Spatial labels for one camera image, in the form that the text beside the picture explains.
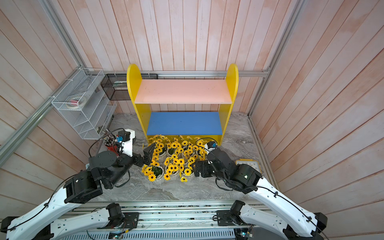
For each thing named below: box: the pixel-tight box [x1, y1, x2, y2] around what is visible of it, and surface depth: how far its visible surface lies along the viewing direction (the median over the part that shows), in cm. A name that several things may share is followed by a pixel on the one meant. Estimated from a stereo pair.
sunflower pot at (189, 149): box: [181, 140, 197, 160], surface depth 87 cm
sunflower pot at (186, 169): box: [178, 156, 196, 183], surface depth 79 cm
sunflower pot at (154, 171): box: [141, 161, 165, 182], surface depth 79 cm
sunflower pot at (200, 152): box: [193, 140, 208, 161], surface depth 87 cm
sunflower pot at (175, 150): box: [166, 141, 185, 161], surface depth 86 cm
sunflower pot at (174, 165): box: [163, 154, 188, 183], surface depth 78 cm
